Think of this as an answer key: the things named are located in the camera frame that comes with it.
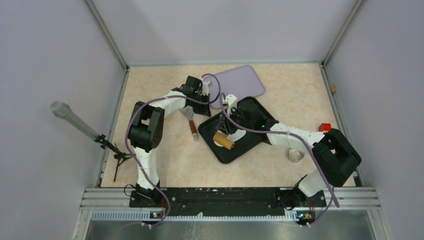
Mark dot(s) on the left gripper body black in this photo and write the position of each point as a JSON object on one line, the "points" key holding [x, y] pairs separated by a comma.
{"points": [[198, 108]]}

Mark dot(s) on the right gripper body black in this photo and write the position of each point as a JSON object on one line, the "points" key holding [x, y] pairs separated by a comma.
{"points": [[235, 116]]}

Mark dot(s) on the black baking tray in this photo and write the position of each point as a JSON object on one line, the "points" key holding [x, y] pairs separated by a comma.
{"points": [[245, 145]]}

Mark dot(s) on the lilac rectangular tray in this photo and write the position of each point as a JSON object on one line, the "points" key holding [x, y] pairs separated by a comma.
{"points": [[242, 81]]}

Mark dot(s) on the wooden dough roller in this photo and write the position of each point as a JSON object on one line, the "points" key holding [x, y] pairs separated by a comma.
{"points": [[223, 125]]}

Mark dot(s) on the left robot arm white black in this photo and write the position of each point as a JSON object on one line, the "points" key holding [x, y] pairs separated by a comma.
{"points": [[145, 129]]}

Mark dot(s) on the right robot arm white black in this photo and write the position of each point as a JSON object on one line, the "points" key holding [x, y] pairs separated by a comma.
{"points": [[333, 155]]}

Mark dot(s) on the clear glass cup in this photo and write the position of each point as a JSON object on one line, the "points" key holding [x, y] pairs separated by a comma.
{"points": [[294, 155]]}

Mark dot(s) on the red yellow toy block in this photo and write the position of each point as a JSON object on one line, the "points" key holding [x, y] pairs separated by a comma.
{"points": [[324, 127]]}

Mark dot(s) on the small wooden cork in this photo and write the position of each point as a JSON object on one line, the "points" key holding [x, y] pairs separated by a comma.
{"points": [[332, 88]]}

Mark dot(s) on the grey microphone on tripod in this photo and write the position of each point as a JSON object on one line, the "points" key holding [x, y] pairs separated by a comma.
{"points": [[63, 111]]}

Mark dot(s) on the metal scraper wooden handle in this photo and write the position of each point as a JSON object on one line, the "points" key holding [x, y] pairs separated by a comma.
{"points": [[188, 112]]}

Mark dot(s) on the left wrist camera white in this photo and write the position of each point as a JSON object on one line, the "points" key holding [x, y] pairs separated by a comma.
{"points": [[205, 88]]}

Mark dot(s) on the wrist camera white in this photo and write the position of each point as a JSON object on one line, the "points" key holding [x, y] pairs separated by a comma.
{"points": [[231, 103], [205, 88]]}

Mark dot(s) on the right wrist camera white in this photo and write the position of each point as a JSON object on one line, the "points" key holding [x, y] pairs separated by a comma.
{"points": [[231, 103]]}

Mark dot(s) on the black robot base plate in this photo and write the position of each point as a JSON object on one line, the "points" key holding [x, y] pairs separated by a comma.
{"points": [[227, 201]]}

